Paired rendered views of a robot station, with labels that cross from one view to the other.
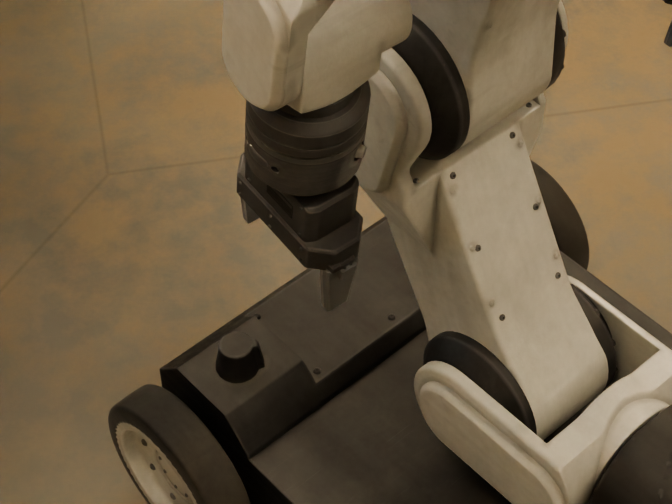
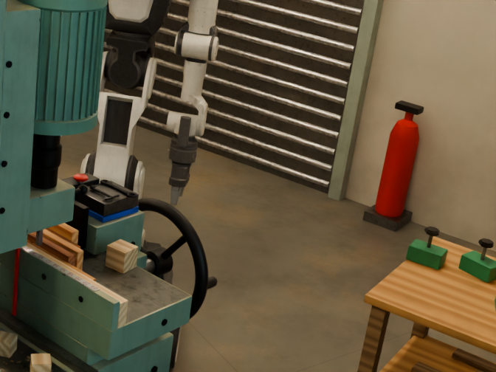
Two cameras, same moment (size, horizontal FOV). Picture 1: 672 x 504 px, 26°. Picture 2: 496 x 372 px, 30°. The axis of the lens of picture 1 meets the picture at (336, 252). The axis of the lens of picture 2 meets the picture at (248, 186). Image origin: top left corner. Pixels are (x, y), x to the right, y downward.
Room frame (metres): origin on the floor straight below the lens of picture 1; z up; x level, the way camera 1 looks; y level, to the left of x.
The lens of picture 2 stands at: (2.77, 2.07, 1.75)
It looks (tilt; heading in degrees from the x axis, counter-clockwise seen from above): 22 degrees down; 221
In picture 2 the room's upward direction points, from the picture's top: 9 degrees clockwise
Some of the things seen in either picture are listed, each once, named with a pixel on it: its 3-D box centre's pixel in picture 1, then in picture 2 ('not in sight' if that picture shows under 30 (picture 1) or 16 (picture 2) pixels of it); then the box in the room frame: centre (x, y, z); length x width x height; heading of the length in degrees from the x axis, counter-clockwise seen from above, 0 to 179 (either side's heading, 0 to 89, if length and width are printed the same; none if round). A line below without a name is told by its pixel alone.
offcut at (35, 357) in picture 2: not in sight; (40, 367); (1.95, 0.95, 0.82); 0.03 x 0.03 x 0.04; 59
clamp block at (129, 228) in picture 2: not in sight; (96, 227); (1.65, 0.70, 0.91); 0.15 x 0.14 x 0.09; 95
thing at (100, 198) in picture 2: not in sight; (98, 194); (1.65, 0.69, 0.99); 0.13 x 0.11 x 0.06; 95
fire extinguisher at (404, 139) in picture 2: not in sight; (398, 164); (-0.88, -0.18, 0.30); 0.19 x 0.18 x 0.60; 12
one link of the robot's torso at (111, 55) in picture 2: not in sight; (127, 67); (0.86, -0.18, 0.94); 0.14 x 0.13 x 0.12; 132
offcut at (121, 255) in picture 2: not in sight; (122, 256); (1.70, 0.84, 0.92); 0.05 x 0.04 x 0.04; 103
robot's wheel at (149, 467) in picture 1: (179, 471); (171, 337); (0.86, 0.17, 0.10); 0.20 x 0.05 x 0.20; 42
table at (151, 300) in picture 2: not in sight; (63, 257); (1.74, 0.71, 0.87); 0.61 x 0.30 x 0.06; 95
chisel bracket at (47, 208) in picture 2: not in sight; (32, 209); (1.86, 0.77, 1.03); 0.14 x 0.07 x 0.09; 5
